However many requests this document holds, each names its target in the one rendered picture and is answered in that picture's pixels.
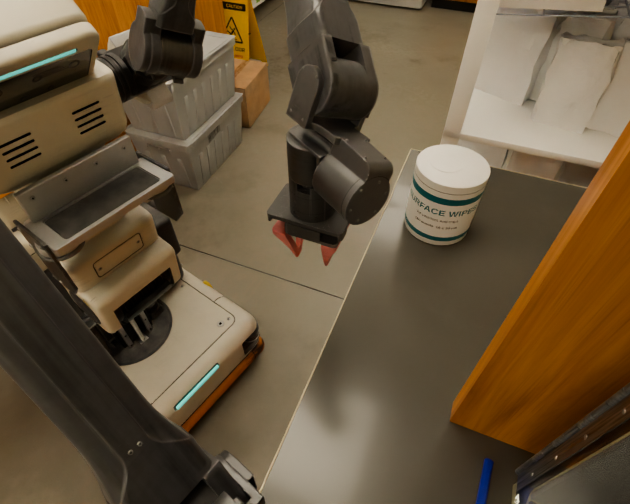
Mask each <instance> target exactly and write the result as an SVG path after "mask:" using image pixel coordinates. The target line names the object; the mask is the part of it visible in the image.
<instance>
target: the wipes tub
mask: <svg viewBox="0 0 630 504"><path fill-rule="evenodd" d="M490 172H491V171H490V166H489V164H488V162H487V161H486V160H485V159H484V158H483V157H482V156H481V155H480V154H478V153H476V152H475V151H473V150H470V149H468V148H465V147H461V146H457V145H448V144H443V145H435V146H431V147H428V148H426V149H424V150H423V151H422V152H421V153H420V154H419V155H418V157H417V161H416V165H415V169H414V173H413V178H412V183H411V188H410V192H409V197H408V202H407V207H406V211H405V218H404V221H405V225H406V227H407V229H408V230H409V232H410V233H411V234H412V235H413V236H415V237H416V238H418V239H419V240H421V241H423V242H426V243H429V244H433V245H450V244H454V243H457V242H459V241H460V240H462V239H463V238H464V237H465V235H466V233H467V231H468V229H469V227H470V224H471V222H472V219H473V217H474V214H475V212H476V209H477V207H478V204H479V202H480V199H481V197H482V194H483V192H484V189H485V186H486V184H487V181H488V179H489V176H490Z"/></svg>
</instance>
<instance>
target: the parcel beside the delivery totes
mask: <svg viewBox="0 0 630 504"><path fill-rule="evenodd" d="M234 82H235V92H238V93H243V95H242V97H243V101H242V102H241V113H242V127H245V128H250V127H251V126H252V125H253V123H254V122H255V121H256V119H257V118H258V116H259V115H260V114H261V112H262V111H263V109H264V108H265V107H266V105H267V104H268V102H269V101H270V91H269V79H268V68H267V62H260V61H251V60H243V59H236V58H234Z"/></svg>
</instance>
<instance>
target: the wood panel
mask: <svg viewBox="0 0 630 504"><path fill-rule="evenodd" d="M629 382H630V121H629V122H628V124H627V125H626V127H625V128H624V130H623V132H622V133H621V135H620V136H619V138H618V140H617V141H616V143H615V144H614V146H613V148H612V149H611V151H610V152H609V154H608V156H607V157H606V159H605V160H604V162H603V164H602V165H601V167H600V168H599V170H598V172H597V173H596V175H595V176H594V178H593V180H592V181H591V183H590V184H589V186H588V188H587V189H586V191H585V192H584V194H583V196H582V197H581V199H580V200H579V202H578V204H577V205H576V207H575V208H574V210H573V212H572V213H571V215H570V216H569V218H568V220H567V221H566V223H565V224H564V226H563V228H562V229H561V231H560V232H559V234H558V236H557V237H556V239H555V240H554V242H553V244H552V245H551V247H550V248H549V250H548V252H547V253H546V255H545V256H544V258H543V260H542V261H541V263H540V264H539V266H538V268H537V269H536V271H535V272H534V274H533V276H532V277H531V279H530V280H529V282H528V284H527V285H526V287H525V288H524V290H523V292H522V293H521V295H520V296H519V298H518V299H517V301H516V303H515V304H514V306H513V307H512V309H511V311H510V312H509V314H508V315H507V317H506V319H505V320H504V322H503V323H502V325H501V327H500V328H499V330H498V331H497V333H496V335H495V336H494V338H493V339H492V341H491V343H490V344H489V346H488V347H487V349H486V351H485V352H484V354H483V355H482V357H481V359H480V360H479V362H478V363H477V365H476V367H475V368H474V370H473V371H472V373H471V375H470V376H469V378H468V379H467V381H466V383H465V384H464V386H463V387H462V389H461V391H460V392H459V394H458V395H457V397H456V399H455V400H454V402H453V405H452V411H451V416H450V422H453V423H455V424H458V425H460V426H463V427H466V428H468V429H471V430H473V431H476V432H479V433H481V434H484V435H487V436H489V437H492V438H494V439H497V440H500V441H502V442H505V443H507V444H510V445H513V446H515V447H518V448H520V449H523V450H526V451H528V452H531V453H534V454H536V453H538V452H539V451H540V450H542V449H543V448H544V447H546V446H547V445H548V444H549V443H551V442H552V441H553V440H555V439H556V438H557V437H559V436H560V435H561V434H562V433H564V432H565V431H566V430H568V429H569V428H570V427H572V426H573V425H574V424H576V423H577V422H578V421H579V420H581V419H582V418H583V417H585V416H586V415H587V414H589V413H590V412H591V411H593V410H594V409H595V408H596V407H598V406H599V405H600V404H602V403H603V402H604V401H606V400H607V399H608V398H609V397H611V396H612V395H613V394H615V393H616V392H617V391H619V390H620V389H621V388H623V387H624V386H625V385H627V384H628V383H629Z"/></svg>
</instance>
